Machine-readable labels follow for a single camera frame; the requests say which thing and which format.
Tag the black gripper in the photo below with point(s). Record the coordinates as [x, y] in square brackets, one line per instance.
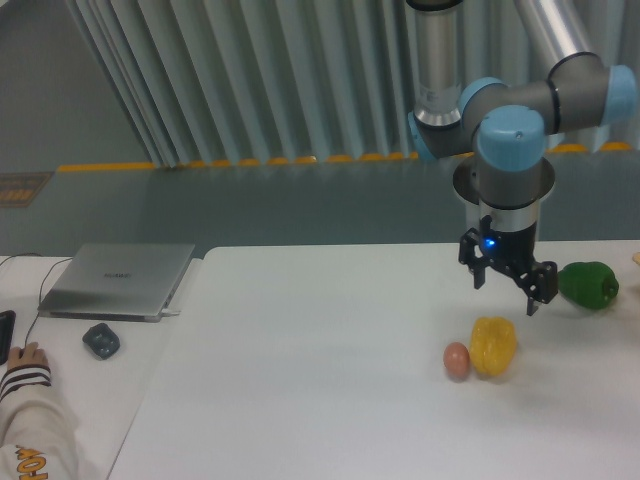
[511, 253]

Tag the yellow bell pepper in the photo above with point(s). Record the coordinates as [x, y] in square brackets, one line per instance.
[493, 344]

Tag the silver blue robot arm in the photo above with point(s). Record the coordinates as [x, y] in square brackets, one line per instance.
[505, 129]

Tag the cream sleeved forearm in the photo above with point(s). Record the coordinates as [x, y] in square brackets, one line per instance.
[37, 440]

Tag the green bell pepper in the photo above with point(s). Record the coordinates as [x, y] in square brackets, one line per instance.
[592, 285]

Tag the person's hand on mouse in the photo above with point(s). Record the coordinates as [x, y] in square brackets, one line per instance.
[30, 355]

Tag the brown egg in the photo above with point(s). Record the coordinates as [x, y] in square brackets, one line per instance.
[456, 360]

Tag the silver closed laptop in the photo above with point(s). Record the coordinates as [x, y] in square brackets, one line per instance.
[125, 281]

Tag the dark grey small tray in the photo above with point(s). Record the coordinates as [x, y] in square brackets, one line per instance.
[102, 341]

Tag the black keyboard edge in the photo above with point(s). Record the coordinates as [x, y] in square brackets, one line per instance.
[7, 323]

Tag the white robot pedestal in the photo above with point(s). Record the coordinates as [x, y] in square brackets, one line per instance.
[503, 206]

